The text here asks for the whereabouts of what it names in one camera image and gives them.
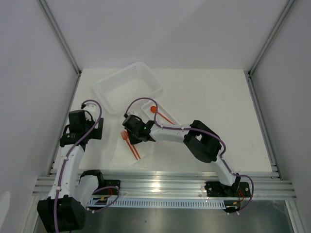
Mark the aluminium frame post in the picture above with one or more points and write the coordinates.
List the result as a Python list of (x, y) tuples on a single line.
[(59, 35), (280, 22)]

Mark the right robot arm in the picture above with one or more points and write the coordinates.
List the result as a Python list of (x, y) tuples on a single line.
[(202, 142)]

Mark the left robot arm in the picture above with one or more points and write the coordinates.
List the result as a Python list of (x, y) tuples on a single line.
[(64, 209)]

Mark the orange plastic fork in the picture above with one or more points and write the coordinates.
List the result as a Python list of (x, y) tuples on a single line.
[(125, 138)]

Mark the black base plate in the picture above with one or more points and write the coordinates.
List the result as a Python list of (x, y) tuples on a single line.
[(213, 189), (108, 187)]

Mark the small white plastic tray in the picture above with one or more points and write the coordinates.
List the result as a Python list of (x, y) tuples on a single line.
[(146, 110)]

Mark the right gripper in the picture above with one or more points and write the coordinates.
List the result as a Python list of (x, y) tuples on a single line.
[(132, 141)]

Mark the white slotted cable duct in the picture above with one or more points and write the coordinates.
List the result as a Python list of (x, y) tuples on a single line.
[(169, 203)]

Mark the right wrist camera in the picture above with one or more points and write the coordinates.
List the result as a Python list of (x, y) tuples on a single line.
[(133, 113)]

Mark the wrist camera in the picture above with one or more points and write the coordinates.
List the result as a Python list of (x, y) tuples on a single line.
[(89, 108), (133, 113)]

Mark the right aluminium frame post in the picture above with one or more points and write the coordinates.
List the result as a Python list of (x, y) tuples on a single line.
[(280, 22)]

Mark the large white plastic basket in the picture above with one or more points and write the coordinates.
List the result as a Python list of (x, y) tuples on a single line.
[(117, 90)]

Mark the orange plastic spoon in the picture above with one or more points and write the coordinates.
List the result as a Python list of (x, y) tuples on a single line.
[(154, 110)]

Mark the aluminium mounting rail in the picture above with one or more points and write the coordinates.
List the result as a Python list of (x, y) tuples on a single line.
[(181, 185)]

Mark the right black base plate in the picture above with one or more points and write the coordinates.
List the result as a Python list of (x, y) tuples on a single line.
[(213, 189)]

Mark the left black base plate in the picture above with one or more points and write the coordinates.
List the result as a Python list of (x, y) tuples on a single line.
[(108, 187)]

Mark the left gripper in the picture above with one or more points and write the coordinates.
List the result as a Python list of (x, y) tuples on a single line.
[(96, 134)]

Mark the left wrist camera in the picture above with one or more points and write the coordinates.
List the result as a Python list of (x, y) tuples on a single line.
[(89, 108)]

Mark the white paper napkin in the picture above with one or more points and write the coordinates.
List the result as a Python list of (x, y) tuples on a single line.
[(132, 156)]

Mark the left aluminium frame post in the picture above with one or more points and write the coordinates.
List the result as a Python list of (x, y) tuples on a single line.
[(59, 35)]

